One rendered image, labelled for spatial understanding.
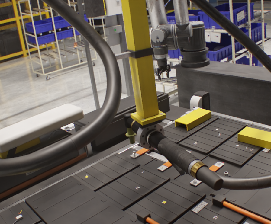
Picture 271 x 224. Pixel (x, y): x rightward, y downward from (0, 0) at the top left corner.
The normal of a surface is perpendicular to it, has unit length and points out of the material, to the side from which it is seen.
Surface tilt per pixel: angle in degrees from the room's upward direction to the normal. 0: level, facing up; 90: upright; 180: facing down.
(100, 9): 90
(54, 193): 0
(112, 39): 90
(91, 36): 69
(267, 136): 0
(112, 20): 90
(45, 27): 97
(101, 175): 0
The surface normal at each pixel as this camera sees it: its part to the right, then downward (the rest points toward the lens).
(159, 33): -0.28, 0.40
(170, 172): -0.12, -0.92
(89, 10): -0.73, 0.34
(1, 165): -0.07, -0.36
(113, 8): 0.67, 0.21
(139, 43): 0.44, 0.30
